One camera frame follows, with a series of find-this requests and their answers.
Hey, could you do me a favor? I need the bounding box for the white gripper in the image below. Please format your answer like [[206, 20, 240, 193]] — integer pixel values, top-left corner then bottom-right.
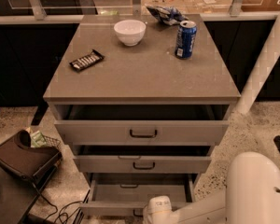
[[143, 196, 172, 224]]

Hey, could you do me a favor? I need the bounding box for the grey bottom drawer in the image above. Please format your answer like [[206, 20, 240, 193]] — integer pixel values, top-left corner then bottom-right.
[[80, 174, 196, 217]]

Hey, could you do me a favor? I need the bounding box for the grey drawer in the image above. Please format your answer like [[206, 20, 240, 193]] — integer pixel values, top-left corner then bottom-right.
[[80, 174, 196, 217], [74, 146, 211, 174], [55, 105, 229, 146]]

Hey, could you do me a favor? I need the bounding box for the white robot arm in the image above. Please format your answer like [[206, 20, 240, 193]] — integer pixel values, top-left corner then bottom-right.
[[143, 12, 280, 224]]

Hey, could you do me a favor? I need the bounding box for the grey middle drawer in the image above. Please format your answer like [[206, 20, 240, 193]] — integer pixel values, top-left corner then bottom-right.
[[74, 146, 211, 174]]

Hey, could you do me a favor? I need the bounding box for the grey drawer cabinet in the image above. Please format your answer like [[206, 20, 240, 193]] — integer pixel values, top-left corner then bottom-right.
[[42, 13, 242, 185]]

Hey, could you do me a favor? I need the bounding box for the grey top drawer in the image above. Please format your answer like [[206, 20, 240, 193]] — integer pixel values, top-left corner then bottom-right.
[[55, 105, 229, 146]]

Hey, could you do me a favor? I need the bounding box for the black snack bar packet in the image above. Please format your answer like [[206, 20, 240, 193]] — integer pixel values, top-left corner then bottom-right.
[[69, 49, 105, 72]]

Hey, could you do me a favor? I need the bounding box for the white bowl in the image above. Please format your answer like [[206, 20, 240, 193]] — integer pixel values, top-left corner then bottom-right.
[[114, 20, 147, 46]]

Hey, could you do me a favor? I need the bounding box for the blue soda can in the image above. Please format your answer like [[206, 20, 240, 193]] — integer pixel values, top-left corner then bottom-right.
[[175, 21, 197, 59]]

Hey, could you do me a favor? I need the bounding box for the blue white chip bag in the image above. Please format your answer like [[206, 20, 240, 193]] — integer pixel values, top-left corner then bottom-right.
[[147, 6, 188, 25]]

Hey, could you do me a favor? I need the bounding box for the glass railing with metal posts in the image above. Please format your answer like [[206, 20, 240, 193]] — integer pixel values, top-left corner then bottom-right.
[[0, 0, 280, 21]]

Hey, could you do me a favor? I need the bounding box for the black floor cable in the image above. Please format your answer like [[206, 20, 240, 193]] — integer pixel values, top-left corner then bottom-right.
[[32, 184, 88, 224]]

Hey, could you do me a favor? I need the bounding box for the wire basket with green packets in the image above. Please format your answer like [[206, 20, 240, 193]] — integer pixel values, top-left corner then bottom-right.
[[26, 127, 61, 149]]

